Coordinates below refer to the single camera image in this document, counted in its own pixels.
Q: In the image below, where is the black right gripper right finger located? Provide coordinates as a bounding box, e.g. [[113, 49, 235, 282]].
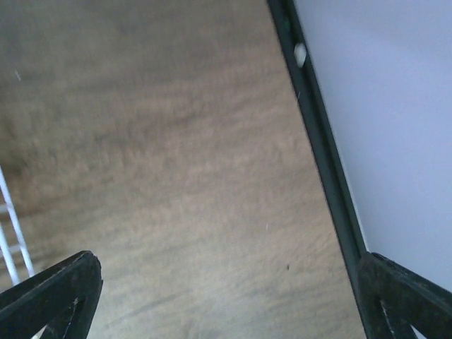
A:
[[357, 252, 451, 338]]

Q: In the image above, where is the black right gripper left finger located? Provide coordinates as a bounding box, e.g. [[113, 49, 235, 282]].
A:
[[1, 251, 103, 338]]

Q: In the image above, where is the white wire dish rack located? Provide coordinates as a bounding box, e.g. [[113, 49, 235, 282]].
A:
[[0, 165, 35, 287]]

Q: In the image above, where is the black right side frame rail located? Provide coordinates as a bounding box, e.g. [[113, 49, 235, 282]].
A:
[[267, 0, 366, 284]]

